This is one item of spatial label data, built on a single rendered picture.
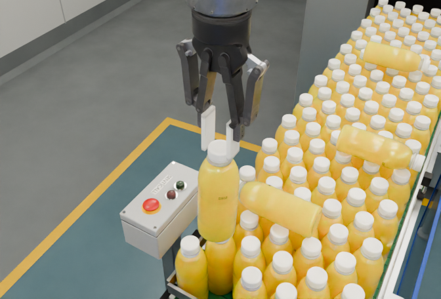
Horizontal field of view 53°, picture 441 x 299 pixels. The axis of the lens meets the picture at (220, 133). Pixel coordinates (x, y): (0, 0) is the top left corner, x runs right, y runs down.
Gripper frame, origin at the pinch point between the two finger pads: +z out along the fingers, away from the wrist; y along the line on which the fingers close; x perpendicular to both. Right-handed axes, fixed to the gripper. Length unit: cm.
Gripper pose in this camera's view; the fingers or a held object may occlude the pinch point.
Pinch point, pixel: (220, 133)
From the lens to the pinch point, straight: 67.5
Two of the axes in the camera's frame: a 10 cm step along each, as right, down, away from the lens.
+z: -0.1, 7.8, 6.2
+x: 5.2, -5.3, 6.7
